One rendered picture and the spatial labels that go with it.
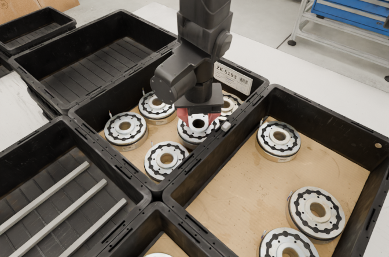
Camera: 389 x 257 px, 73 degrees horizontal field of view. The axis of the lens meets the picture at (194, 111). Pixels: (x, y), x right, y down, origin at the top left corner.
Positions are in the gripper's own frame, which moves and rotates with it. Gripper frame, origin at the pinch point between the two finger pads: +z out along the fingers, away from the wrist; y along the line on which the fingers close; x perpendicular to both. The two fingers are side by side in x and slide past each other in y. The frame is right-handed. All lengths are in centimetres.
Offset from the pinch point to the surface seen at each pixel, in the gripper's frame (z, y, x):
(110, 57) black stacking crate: 6.0, -27.7, 35.6
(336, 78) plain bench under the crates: 20, 56, 35
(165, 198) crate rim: -4.1, -7.0, -20.2
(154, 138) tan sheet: 6.0, -11.0, 0.5
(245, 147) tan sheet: 6.3, 11.3, -3.6
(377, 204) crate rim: -3.5, 28.8, -23.1
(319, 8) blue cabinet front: 55, 107, 158
